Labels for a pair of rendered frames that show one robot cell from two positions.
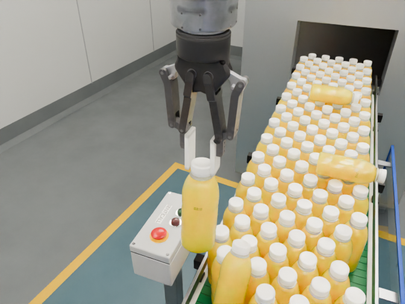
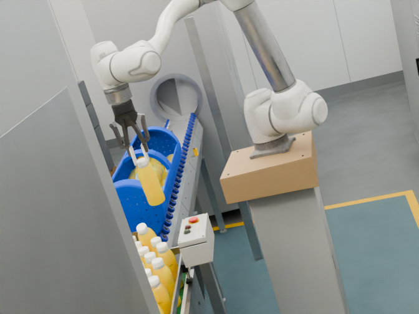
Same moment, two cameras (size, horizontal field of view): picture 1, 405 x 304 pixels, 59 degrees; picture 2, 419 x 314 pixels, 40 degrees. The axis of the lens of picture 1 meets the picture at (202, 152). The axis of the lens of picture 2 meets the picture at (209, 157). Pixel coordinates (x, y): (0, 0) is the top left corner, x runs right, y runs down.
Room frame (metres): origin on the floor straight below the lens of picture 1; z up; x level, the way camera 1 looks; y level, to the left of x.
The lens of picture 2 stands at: (2.49, -0.26, 1.93)
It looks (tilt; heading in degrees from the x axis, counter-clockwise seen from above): 17 degrees down; 166
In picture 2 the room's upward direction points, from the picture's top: 17 degrees counter-clockwise
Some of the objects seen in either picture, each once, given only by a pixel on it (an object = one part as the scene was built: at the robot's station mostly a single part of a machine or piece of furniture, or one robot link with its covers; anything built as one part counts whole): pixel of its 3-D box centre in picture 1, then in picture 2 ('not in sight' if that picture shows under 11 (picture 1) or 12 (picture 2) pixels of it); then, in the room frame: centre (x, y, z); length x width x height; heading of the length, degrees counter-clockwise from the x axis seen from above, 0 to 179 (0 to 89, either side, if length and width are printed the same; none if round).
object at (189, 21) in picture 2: not in sight; (226, 145); (-0.94, 0.74, 0.85); 0.06 x 0.06 x 1.70; 68
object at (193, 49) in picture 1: (203, 60); (125, 113); (0.50, 0.00, 1.54); 0.08 x 0.07 x 0.09; 68
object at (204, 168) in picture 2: not in sight; (212, 196); (-1.54, 0.70, 0.31); 0.06 x 0.06 x 0.63; 68
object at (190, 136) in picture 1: (190, 148); (144, 152); (0.50, 0.02, 1.39); 0.03 x 0.01 x 0.07; 158
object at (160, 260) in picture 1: (169, 234); (196, 238); (0.62, 0.08, 1.05); 0.20 x 0.10 x 0.10; 158
